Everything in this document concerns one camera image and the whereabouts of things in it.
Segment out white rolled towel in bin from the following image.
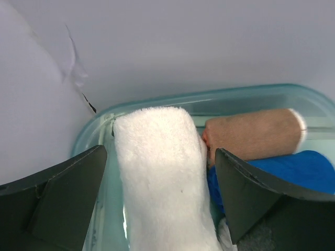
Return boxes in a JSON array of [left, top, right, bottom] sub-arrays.
[[217, 218, 238, 251]]

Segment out teal plastic bin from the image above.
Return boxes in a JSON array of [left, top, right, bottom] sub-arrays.
[[72, 84, 334, 250]]

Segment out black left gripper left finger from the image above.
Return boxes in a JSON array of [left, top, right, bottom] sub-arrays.
[[1, 145, 107, 250]]

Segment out brown rolled towel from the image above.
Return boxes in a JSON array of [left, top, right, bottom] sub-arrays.
[[202, 108, 307, 165]]

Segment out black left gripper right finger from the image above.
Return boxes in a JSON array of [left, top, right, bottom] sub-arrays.
[[216, 149, 334, 250]]

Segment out white terry towel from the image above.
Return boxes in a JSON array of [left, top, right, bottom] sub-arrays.
[[114, 107, 221, 250]]

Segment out blue rolled towel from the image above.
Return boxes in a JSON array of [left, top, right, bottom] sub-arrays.
[[206, 149, 335, 214]]

